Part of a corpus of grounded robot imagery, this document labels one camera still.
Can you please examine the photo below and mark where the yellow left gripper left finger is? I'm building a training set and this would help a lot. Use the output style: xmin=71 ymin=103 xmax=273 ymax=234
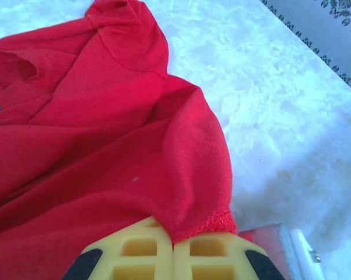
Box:
xmin=61 ymin=217 xmax=175 ymax=280

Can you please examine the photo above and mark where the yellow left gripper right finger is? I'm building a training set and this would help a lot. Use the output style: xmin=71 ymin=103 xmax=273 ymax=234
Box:
xmin=174 ymin=233 xmax=287 ymax=280

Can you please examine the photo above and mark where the red t-shirt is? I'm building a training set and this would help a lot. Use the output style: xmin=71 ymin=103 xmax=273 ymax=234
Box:
xmin=0 ymin=0 xmax=239 ymax=280

